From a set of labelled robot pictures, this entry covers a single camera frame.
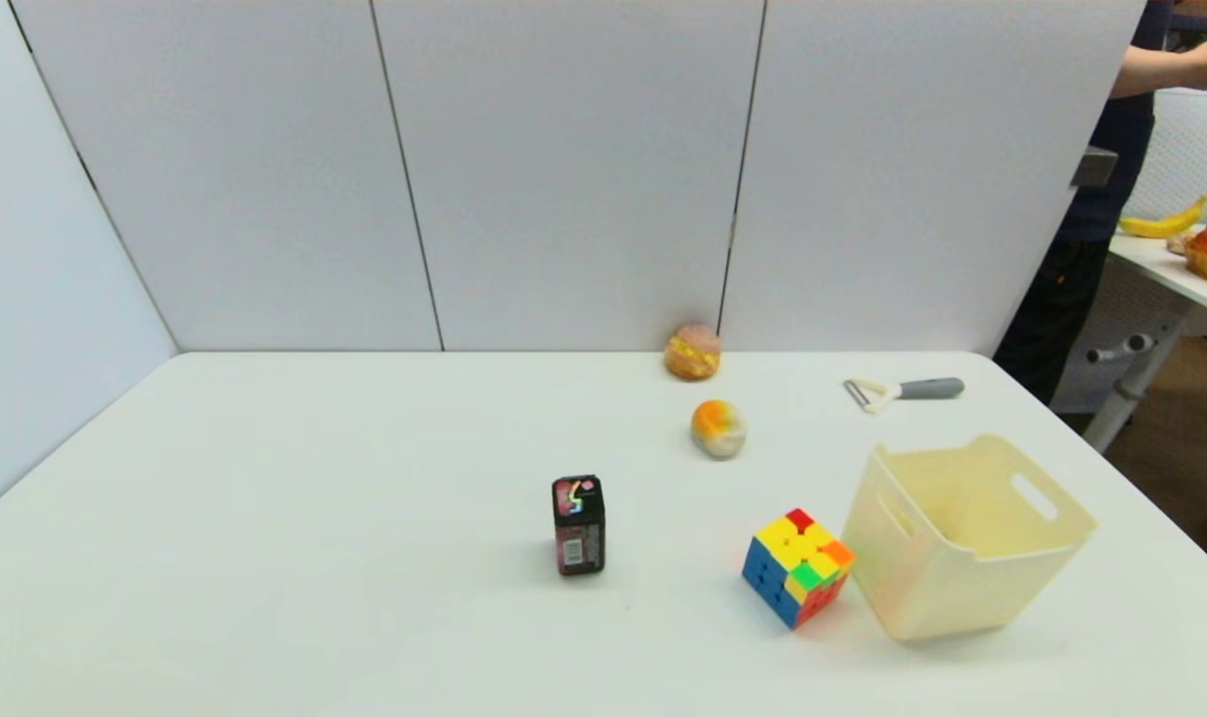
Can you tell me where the multicoloured rubiks cube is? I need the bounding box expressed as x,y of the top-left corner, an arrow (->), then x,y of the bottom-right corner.
742,508 -> 855,630

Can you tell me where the small grey wall box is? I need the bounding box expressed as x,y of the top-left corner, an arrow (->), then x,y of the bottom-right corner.
1072,145 -> 1120,188

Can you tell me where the brown burger bun toy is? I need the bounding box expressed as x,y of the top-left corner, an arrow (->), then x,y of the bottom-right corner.
664,324 -> 722,381

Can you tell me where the small black printed box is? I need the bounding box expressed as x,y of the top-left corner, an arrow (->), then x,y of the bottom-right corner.
552,475 -> 606,577

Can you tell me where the white side table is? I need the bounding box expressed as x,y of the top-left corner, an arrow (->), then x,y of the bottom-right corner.
1082,235 -> 1207,454

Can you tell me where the cream plastic basket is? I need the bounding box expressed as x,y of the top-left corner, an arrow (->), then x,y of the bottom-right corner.
841,433 -> 1099,642

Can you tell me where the yellow banana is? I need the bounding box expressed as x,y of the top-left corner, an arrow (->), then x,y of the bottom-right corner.
1119,194 -> 1207,239

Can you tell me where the white perforated panel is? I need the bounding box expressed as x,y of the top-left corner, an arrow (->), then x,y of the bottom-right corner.
1052,85 -> 1207,414

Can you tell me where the person in dark clothes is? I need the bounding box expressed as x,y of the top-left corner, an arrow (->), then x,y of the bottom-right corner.
992,0 -> 1207,405

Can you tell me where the white peeler with grey handle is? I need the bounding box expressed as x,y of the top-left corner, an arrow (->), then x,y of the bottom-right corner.
843,376 -> 966,415

